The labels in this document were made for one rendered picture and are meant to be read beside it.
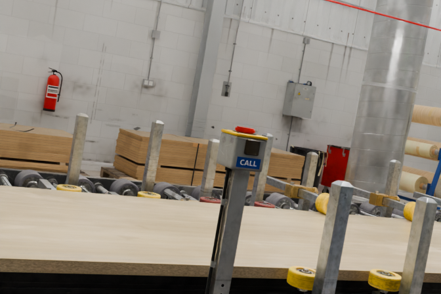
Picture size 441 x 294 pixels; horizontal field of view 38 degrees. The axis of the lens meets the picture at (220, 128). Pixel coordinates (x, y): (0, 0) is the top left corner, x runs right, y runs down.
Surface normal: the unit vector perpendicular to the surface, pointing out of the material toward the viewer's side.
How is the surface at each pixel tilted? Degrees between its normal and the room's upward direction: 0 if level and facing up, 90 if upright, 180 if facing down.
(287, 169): 90
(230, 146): 90
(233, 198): 90
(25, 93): 90
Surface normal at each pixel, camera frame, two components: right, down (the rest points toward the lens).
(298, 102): 0.48, 0.13
